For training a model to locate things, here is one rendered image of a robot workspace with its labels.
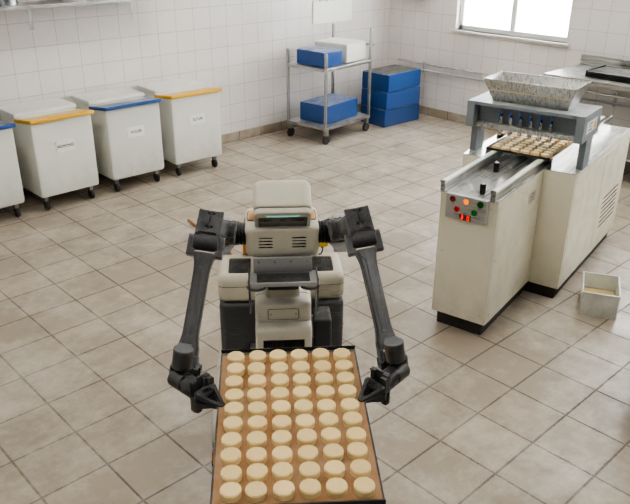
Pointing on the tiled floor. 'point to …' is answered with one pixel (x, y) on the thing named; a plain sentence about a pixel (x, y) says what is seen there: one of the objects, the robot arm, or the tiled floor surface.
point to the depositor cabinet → (572, 208)
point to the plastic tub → (599, 295)
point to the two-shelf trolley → (331, 92)
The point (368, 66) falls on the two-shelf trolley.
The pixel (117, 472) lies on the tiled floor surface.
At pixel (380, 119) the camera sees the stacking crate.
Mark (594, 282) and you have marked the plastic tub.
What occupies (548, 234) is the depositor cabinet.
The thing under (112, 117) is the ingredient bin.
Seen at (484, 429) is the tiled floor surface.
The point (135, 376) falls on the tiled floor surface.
